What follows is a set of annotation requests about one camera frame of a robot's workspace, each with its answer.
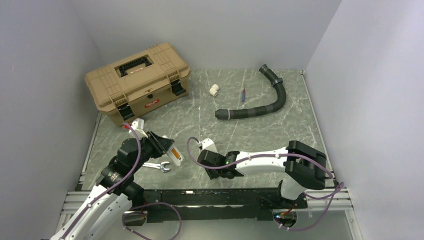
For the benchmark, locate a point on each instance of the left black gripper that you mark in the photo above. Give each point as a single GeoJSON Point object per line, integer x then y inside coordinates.
{"type": "Point", "coordinates": [162, 144]}

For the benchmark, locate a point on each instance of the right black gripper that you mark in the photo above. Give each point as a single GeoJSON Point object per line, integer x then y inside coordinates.
{"type": "Point", "coordinates": [212, 174]}

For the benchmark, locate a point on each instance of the silver open-end wrench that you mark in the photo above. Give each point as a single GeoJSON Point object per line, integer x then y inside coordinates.
{"type": "Point", "coordinates": [160, 166]}

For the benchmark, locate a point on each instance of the white pipe fitting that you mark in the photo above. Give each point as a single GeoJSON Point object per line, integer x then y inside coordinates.
{"type": "Point", "coordinates": [214, 89]}

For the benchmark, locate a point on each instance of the white remote control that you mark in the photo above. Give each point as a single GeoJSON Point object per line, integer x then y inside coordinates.
{"type": "Point", "coordinates": [168, 147]}

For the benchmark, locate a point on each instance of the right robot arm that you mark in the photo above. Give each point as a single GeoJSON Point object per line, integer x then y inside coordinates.
{"type": "Point", "coordinates": [305, 167]}

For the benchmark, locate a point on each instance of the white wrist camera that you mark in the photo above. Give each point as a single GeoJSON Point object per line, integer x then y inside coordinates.
{"type": "Point", "coordinates": [138, 126]}
{"type": "Point", "coordinates": [208, 144]}

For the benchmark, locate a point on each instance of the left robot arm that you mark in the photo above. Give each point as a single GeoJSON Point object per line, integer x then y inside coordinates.
{"type": "Point", "coordinates": [115, 191]}

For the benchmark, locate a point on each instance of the orange battery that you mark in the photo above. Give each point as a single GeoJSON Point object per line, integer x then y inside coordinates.
{"type": "Point", "coordinates": [176, 153]}

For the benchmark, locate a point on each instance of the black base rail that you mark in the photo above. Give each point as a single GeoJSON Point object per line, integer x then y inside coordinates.
{"type": "Point", "coordinates": [159, 212]}

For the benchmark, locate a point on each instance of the tan plastic toolbox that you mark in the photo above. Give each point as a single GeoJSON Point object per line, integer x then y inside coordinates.
{"type": "Point", "coordinates": [138, 84]}

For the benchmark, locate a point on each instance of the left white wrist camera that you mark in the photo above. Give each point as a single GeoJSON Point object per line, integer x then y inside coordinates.
{"type": "Point", "coordinates": [138, 126]}

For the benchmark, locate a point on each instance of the blue red pen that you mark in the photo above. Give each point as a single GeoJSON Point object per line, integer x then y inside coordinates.
{"type": "Point", "coordinates": [243, 95]}

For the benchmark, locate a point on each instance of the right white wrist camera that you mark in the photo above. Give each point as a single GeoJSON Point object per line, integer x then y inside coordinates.
{"type": "Point", "coordinates": [208, 144]}

